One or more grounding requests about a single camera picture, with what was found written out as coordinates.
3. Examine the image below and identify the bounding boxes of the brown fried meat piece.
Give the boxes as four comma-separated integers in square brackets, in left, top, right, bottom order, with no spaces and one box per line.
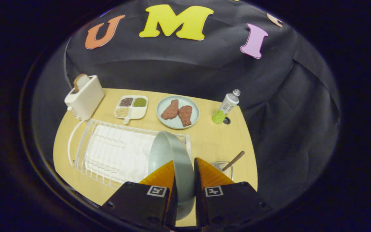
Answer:
[161,99,179,120]
[178,105,193,127]

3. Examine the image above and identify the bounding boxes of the white toaster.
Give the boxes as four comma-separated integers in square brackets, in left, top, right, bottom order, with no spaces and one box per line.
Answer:
[64,75,105,121]

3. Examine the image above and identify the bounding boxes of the green white drink bottle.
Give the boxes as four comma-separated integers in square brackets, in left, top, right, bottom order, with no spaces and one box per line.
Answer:
[212,89,241,124]

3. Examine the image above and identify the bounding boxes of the pale green plate with meat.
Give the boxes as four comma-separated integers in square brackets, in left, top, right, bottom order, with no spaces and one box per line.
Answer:
[156,95,200,130]

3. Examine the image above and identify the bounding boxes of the wooden handled spoon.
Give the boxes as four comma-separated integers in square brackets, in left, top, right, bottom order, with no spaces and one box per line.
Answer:
[221,150,245,172]

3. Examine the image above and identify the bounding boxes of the metal wire basket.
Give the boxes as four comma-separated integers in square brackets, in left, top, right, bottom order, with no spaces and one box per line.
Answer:
[211,161,234,181]

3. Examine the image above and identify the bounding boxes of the black backdrop cloth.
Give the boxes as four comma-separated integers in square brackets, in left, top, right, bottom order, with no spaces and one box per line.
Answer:
[31,0,340,210]

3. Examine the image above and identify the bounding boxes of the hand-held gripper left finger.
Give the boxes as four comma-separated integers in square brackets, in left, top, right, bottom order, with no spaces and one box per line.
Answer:
[100,160,178,231]

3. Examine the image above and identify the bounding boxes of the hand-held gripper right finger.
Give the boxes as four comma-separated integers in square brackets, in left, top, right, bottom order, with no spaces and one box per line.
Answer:
[194,157,273,231]

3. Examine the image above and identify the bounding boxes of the white divided grain tray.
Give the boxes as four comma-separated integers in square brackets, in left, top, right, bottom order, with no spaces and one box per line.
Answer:
[114,95,149,124]

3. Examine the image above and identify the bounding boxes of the brown bread slice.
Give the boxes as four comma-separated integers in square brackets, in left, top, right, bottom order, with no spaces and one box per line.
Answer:
[73,73,88,92]

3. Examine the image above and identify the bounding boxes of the white wire dish rack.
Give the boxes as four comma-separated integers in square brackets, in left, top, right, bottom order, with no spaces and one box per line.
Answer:
[67,119,192,189]

